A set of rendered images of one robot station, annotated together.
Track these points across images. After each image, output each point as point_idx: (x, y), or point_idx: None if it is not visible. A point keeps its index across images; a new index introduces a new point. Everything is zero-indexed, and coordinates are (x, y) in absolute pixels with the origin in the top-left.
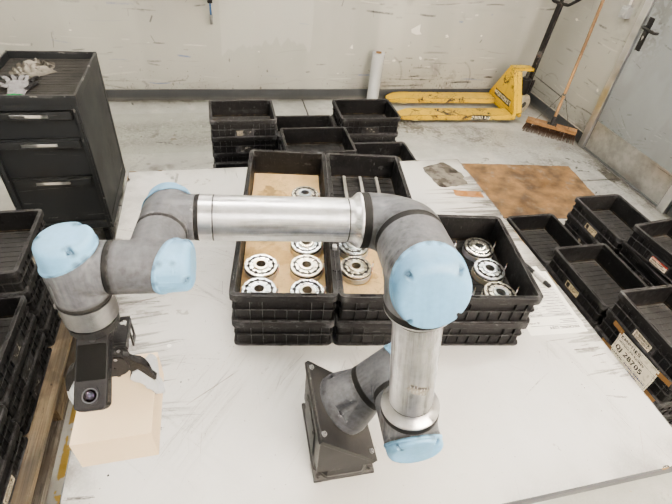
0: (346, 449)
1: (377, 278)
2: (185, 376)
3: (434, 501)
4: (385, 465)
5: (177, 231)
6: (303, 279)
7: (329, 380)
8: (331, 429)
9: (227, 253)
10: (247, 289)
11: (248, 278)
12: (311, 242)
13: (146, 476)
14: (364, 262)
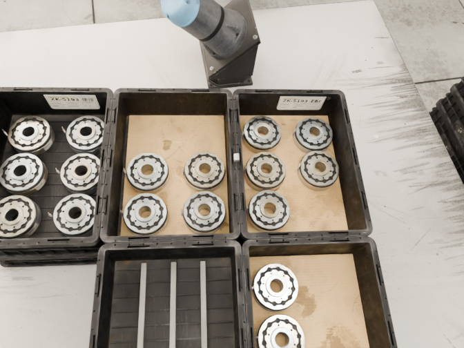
0: (225, 5)
1: (177, 167)
2: (351, 108)
3: (160, 25)
4: (190, 45)
5: None
6: (268, 146)
7: (240, 25)
8: (237, 6)
9: None
10: (326, 132)
11: None
12: (262, 207)
13: (349, 45)
14: (192, 176)
